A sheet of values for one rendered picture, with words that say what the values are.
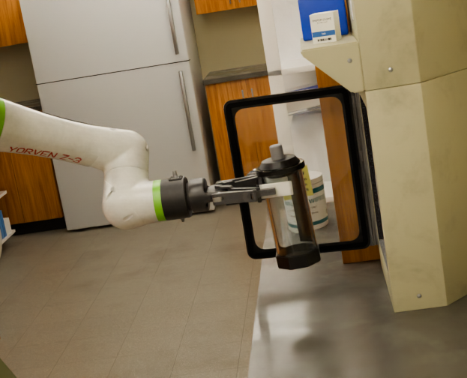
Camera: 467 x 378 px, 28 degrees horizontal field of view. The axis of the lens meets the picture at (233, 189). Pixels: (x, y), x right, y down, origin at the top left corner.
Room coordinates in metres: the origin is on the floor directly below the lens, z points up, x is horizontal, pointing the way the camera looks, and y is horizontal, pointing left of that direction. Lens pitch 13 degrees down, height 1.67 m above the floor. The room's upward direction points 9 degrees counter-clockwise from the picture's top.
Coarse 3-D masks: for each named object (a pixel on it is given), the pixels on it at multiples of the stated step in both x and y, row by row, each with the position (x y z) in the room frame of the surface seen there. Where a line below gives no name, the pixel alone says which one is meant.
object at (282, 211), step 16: (272, 176) 1.96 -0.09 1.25; (288, 176) 1.96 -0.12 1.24; (304, 192) 1.98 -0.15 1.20; (272, 208) 1.98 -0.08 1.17; (288, 208) 1.96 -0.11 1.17; (304, 208) 1.97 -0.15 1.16; (272, 224) 1.99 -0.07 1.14; (288, 224) 1.96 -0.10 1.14; (304, 224) 1.97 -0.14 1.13; (288, 240) 1.96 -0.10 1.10; (304, 240) 1.96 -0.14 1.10
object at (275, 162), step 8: (280, 144) 2.00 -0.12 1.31; (272, 152) 2.00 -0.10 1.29; (280, 152) 2.00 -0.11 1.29; (264, 160) 2.01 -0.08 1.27; (272, 160) 1.99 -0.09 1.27; (280, 160) 1.98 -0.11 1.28; (288, 160) 1.97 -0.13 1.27; (296, 160) 1.98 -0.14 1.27; (264, 168) 1.98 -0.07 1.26; (272, 168) 1.97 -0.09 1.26; (280, 168) 1.96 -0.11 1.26
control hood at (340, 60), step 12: (348, 36) 2.01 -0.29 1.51; (312, 48) 1.87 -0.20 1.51; (324, 48) 1.86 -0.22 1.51; (336, 48) 1.86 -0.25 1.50; (348, 48) 1.86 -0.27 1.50; (312, 60) 1.86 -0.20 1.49; (324, 60) 1.86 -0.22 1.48; (336, 60) 1.86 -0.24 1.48; (348, 60) 1.85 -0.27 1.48; (360, 60) 1.86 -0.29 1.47; (336, 72) 1.86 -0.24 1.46; (348, 72) 1.86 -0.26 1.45; (360, 72) 1.85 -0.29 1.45; (348, 84) 1.86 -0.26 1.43; (360, 84) 1.85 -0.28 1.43
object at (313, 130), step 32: (256, 96) 2.22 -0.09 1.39; (256, 128) 2.21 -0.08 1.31; (288, 128) 2.20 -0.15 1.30; (320, 128) 2.18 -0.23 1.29; (256, 160) 2.22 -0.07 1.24; (320, 160) 2.18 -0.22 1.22; (320, 192) 2.19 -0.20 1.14; (352, 192) 2.17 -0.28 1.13; (256, 224) 2.22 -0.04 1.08; (320, 224) 2.19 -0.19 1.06; (352, 224) 2.17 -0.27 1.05
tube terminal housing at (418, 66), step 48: (384, 0) 1.85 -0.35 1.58; (432, 0) 1.88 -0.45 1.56; (384, 48) 1.85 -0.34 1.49; (432, 48) 1.87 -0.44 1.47; (384, 96) 1.85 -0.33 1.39; (432, 96) 1.86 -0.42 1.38; (384, 144) 1.85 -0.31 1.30; (432, 144) 1.85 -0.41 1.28; (384, 192) 1.85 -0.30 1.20; (432, 192) 1.84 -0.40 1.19; (384, 240) 1.88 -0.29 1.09; (432, 240) 1.84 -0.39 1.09; (432, 288) 1.84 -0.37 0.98
